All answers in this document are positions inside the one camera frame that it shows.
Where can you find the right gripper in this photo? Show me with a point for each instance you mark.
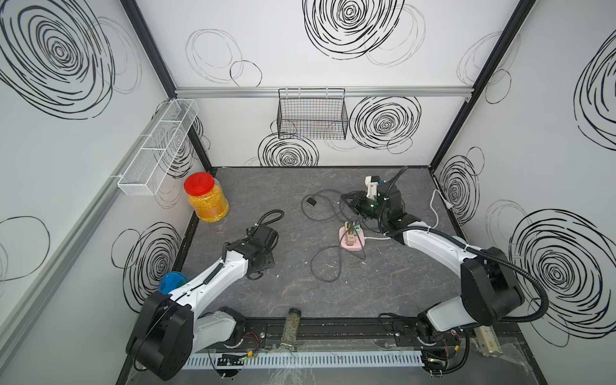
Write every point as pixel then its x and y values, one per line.
pixel 358 197

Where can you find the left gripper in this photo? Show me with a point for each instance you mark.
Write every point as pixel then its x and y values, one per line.
pixel 270 261

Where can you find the brown pink charger plug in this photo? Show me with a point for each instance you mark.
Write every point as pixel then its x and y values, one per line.
pixel 350 238

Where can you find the pink power strip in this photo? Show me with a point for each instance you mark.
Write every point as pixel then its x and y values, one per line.
pixel 359 244

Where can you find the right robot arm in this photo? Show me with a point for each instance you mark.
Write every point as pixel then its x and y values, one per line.
pixel 493 289

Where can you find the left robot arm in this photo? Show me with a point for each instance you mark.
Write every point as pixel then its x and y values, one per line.
pixel 171 327

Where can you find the glass spice bottle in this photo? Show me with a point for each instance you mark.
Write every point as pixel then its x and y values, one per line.
pixel 290 329

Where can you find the red lid corn jar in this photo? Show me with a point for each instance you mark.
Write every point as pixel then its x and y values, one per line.
pixel 206 197

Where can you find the blue lid jar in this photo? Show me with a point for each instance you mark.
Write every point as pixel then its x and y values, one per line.
pixel 172 281

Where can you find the beige small bottle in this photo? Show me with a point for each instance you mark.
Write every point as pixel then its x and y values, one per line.
pixel 488 343

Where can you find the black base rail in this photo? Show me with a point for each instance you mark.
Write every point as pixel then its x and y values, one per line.
pixel 267 332

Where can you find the black wire basket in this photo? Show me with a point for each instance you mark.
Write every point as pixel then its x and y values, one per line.
pixel 313 118

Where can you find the aluminium wall rail back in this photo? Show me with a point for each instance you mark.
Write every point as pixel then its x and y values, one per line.
pixel 324 92

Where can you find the aluminium wall rail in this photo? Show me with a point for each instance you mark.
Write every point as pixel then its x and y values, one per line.
pixel 55 263
pixel 324 92

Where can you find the white slotted cable duct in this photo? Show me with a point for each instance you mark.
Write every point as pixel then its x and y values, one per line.
pixel 306 360

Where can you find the white wire shelf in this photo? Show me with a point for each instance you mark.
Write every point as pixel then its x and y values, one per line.
pixel 162 141

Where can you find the aluminium wall rail left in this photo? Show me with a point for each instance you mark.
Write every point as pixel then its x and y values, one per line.
pixel 55 263

